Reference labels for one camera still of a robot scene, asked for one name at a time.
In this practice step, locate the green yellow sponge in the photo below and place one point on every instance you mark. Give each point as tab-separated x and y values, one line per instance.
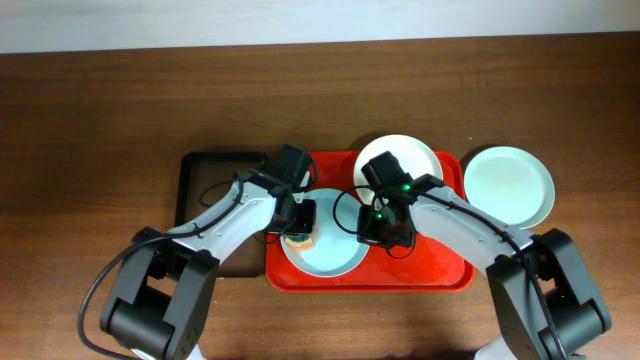
302	241

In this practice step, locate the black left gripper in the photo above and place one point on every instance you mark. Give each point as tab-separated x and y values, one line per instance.
304	220

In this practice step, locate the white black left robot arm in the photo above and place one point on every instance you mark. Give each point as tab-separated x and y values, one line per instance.
161	296

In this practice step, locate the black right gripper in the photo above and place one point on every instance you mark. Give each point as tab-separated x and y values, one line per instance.
370	228

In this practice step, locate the black plastic tray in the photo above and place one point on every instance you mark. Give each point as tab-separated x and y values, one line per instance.
199	187

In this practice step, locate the mint green plate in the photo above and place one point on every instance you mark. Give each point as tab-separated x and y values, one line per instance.
510	185

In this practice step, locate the light blue plate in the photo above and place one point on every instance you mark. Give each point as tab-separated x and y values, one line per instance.
335	251

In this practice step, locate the red plastic tray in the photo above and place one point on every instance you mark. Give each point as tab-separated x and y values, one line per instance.
431	267

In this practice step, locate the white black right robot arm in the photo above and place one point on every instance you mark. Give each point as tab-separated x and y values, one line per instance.
546	301

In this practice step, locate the cream white plate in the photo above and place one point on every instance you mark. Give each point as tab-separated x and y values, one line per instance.
414	157

